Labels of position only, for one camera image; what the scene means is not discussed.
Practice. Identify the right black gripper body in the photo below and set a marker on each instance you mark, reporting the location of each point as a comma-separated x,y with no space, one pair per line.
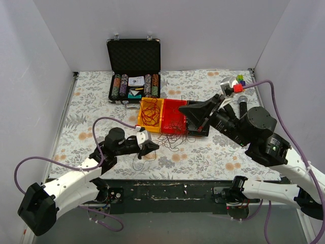
213,112

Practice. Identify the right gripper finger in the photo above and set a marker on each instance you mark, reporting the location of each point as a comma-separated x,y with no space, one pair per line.
204,125
198,111

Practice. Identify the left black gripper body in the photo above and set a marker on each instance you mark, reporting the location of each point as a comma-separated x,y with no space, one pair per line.
139,147

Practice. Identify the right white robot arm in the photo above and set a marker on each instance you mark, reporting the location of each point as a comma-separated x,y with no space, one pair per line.
255,130

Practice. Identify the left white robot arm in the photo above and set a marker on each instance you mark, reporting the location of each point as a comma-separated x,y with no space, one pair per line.
43,204

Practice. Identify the black plastic bin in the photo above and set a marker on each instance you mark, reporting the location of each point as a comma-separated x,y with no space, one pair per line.
192,131

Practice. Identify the black microphone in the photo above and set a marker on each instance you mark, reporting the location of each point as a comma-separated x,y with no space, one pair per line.
242,102

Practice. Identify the red plastic bin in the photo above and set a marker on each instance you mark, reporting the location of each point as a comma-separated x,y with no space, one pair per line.
173,122

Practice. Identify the yellow plastic bin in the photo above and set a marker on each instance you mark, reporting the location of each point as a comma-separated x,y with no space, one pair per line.
150,114

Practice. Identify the colourful toy block figure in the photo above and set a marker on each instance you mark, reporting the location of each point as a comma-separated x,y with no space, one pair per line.
240,80

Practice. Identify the floral table mat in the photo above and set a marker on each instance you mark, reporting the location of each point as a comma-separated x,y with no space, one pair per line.
91,116

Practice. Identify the playing card deck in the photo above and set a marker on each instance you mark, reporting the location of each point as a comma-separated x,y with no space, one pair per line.
136,81

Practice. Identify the black poker chip case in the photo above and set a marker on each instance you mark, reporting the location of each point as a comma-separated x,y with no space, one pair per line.
133,58

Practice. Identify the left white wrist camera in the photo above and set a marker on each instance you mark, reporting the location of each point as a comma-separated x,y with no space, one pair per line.
143,137

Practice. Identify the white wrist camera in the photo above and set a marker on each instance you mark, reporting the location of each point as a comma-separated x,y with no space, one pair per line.
229,86
143,137

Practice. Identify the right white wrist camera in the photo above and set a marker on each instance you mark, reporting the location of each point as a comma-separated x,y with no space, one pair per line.
229,86

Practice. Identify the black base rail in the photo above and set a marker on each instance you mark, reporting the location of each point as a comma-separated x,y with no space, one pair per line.
163,196

